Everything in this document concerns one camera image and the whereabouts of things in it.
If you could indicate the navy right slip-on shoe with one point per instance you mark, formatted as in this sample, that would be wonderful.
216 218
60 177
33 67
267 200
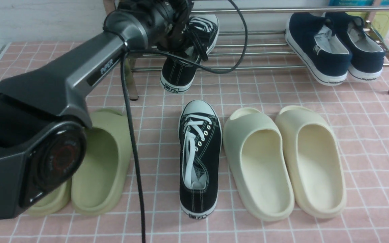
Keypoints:
367 56

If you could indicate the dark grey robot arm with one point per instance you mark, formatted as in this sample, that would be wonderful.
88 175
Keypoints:
43 114

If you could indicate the navy slip-on shoe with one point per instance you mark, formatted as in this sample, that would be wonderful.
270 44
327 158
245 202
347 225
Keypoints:
314 40
367 56

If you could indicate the green slipper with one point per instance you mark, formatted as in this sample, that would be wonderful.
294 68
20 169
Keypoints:
53 202
97 185

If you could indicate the green right slipper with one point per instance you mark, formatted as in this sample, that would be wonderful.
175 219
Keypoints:
97 185

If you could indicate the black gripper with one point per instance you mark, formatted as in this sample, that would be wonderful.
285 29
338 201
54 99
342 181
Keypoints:
184 37

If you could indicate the cream left slipper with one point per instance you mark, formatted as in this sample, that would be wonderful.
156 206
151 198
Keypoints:
254 150

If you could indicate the teal yellow book behind rack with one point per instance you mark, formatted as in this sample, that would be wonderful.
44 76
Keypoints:
381 20

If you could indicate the cream right slipper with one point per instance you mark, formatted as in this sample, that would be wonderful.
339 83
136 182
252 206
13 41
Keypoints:
313 161

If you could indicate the black canvas sneaker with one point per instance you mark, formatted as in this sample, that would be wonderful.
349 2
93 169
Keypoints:
201 36
200 138

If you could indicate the navy left slip-on shoe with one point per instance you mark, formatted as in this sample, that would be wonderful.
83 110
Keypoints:
314 40

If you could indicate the cream slipper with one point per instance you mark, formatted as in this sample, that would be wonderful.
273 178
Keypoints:
254 150
313 161

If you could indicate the green left slipper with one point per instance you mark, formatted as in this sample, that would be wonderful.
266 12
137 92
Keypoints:
53 202

